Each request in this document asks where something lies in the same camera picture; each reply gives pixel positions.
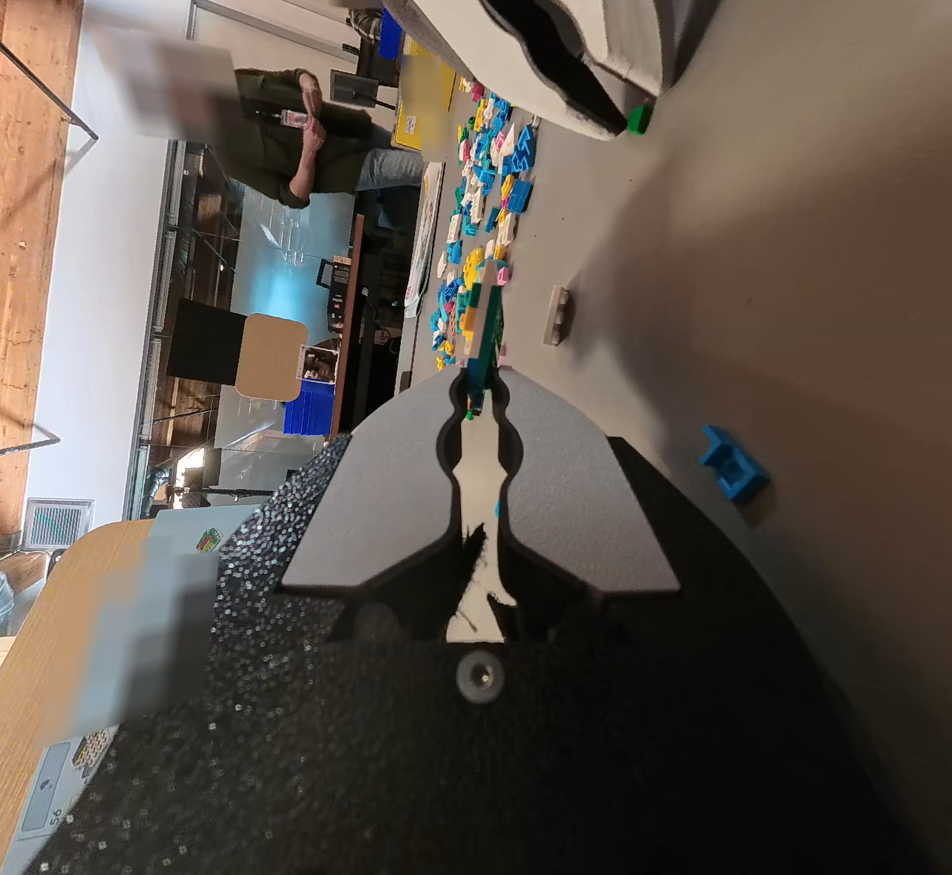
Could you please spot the long white toy brick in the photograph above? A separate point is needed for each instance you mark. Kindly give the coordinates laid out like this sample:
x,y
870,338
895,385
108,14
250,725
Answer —
x,y
558,315

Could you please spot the beige chair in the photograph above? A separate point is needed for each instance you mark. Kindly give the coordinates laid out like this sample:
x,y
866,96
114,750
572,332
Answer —
x,y
271,358

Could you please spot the small green toy brick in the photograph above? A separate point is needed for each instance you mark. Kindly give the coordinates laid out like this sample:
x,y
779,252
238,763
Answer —
x,y
638,120

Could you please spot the white instruction booklet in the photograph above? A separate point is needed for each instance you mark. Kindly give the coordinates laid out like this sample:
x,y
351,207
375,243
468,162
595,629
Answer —
x,y
425,235

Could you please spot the multicoloured toy brick assembly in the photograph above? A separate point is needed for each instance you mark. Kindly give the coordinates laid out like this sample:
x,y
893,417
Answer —
x,y
483,324

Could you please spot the pile of colourful toy bricks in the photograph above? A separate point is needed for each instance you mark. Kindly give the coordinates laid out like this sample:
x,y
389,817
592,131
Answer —
x,y
483,168

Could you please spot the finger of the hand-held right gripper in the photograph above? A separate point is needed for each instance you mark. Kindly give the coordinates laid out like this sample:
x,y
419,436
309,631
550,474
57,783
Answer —
x,y
610,4
454,4

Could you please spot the blue toy brick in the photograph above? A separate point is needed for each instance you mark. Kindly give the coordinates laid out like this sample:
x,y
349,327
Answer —
x,y
732,464

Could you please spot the blue crate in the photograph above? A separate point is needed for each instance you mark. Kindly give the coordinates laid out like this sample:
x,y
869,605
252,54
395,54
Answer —
x,y
388,34

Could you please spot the yellow box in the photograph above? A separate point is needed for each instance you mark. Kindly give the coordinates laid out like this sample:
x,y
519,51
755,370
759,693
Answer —
x,y
416,116

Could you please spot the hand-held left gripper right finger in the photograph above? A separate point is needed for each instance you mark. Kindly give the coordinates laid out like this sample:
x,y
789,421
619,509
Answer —
x,y
580,503

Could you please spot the dark standing table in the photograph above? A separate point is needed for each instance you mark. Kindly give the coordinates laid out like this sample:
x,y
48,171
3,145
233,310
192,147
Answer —
x,y
349,324

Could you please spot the stack of blue bins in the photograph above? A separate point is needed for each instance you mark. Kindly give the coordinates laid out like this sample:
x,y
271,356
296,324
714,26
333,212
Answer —
x,y
309,406

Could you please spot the thin metal rod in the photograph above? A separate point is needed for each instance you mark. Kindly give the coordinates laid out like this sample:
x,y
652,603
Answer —
x,y
52,90

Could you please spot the laptop with stickers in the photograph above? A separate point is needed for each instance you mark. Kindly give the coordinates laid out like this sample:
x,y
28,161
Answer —
x,y
201,533

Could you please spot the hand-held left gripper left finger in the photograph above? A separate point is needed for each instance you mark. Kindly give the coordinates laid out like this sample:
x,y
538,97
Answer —
x,y
372,495

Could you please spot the light wooden table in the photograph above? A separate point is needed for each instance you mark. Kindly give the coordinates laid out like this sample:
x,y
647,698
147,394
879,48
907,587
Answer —
x,y
44,667

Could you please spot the white wall vent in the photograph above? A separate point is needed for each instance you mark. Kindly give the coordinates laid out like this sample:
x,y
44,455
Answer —
x,y
58,524

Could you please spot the black panel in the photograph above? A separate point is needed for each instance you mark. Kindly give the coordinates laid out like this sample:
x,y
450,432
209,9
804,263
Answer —
x,y
204,347

